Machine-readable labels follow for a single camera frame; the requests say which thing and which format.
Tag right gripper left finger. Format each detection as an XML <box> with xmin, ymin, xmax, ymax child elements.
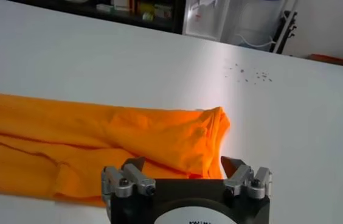
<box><xmin>100</xmin><ymin>156</ymin><xmax>157</xmax><ymax>199</ymax></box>

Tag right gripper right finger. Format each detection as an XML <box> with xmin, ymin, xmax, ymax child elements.
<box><xmin>220</xmin><ymin>155</ymin><xmax>273</xmax><ymax>200</ymax></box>

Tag orange t-shirt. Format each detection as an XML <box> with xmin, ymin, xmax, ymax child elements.
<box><xmin>0</xmin><ymin>91</ymin><xmax>232</xmax><ymax>208</ymax></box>

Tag scattered dark crumbs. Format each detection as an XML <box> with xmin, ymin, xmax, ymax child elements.
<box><xmin>223</xmin><ymin>59</ymin><xmax>274</xmax><ymax>85</ymax></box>

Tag white water dispenser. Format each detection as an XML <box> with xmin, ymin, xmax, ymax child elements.
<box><xmin>183</xmin><ymin>0</ymin><xmax>232</xmax><ymax>42</ymax></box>

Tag black shelving unit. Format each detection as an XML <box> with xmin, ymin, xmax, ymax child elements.
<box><xmin>10</xmin><ymin>0</ymin><xmax>187</xmax><ymax>35</ymax></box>

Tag black stand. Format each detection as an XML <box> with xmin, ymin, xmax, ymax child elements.
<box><xmin>272</xmin><ymin>10</ymin><xmax>299</xmax><ymax>55</ymax></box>

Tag white green medicine box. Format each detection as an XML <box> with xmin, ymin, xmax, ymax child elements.
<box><xmin>154</xmin><ymin>3</ymin><xmax>174</xmax><ymax>19</ymax></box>

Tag yellow green medicine box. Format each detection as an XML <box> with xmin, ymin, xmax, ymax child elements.
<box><xmin>136</xmin><ymin>1</ymin><xmax>156</xmax><ymax>15</ymax></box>

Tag flat white medicine box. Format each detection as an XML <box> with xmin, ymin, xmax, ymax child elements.
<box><xmin>95</xmin><ymin>3</ymin><xmax>114</xmax><ymax>13</ymax></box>

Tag white red medicine box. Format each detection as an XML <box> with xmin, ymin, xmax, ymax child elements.
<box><xmin>112</xmin><ymin>0</ymin><xmax>136</xmax><ymax>10</ymax></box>

